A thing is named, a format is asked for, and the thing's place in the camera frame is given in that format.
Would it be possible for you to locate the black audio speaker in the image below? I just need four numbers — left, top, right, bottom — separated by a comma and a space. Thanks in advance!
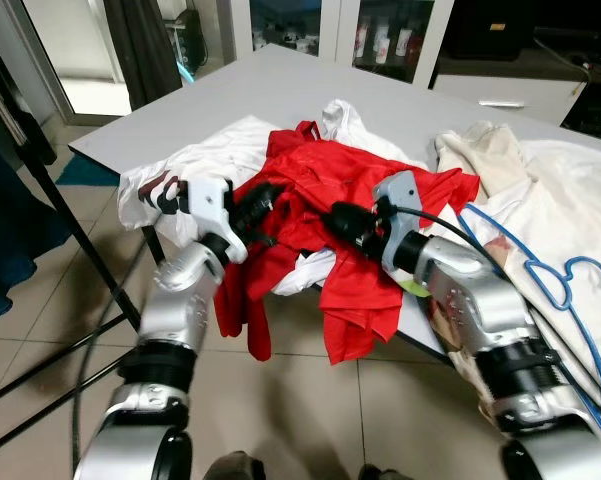
450, 0, 536, 61

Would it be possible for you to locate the dark TV stand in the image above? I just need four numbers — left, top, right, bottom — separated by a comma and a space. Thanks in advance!
430, 0, 601, 141

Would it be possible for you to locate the black device with light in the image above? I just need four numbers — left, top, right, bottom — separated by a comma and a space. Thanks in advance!
175, 8, 209, 76

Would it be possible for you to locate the white drawer with handle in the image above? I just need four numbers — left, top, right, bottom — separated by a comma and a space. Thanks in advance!
432, 75, 581, 126

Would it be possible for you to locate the red striped polo shirt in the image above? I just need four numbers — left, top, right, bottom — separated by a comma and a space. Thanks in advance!
270, 140, 481, 366

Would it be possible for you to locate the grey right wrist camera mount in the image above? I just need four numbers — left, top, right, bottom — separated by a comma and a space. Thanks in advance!
372, 170, 426, 246

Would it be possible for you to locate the lime green cloth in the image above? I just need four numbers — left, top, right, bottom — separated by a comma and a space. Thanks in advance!
400, 280, 431, 299

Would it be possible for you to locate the teal floor mat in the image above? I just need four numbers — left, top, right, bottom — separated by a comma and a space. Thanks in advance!
58, 155, 116, 188

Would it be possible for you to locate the cream garment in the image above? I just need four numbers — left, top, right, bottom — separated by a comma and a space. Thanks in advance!
435, 120, 526, 196

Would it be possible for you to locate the white bottle red label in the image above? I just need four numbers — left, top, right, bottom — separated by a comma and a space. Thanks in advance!
355, 22, 371, 59
398, 25, 421, 63
375, 22, 393, 61

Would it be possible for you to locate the white glass door cabinet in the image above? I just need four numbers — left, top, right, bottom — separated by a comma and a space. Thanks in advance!
228, 0, 451, 86

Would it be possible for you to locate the blue plastic clothes hanger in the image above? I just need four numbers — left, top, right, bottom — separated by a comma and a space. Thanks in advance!
458, 203, 601, 436

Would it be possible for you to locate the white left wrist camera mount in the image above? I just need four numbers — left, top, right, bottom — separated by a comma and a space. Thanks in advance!
158, 175, 249, 266

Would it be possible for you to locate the black clothes rack stand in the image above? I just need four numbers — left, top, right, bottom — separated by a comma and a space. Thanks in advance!
0, 20, 143, 456

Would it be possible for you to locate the white polo shirt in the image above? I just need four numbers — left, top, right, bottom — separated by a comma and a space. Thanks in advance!
320, 98, 421, 166

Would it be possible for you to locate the black set-top box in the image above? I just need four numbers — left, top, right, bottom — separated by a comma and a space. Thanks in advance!
565, 85, 601, 141

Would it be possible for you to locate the dark grey curtain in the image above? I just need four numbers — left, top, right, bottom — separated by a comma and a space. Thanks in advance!
105, 0, 181, 106

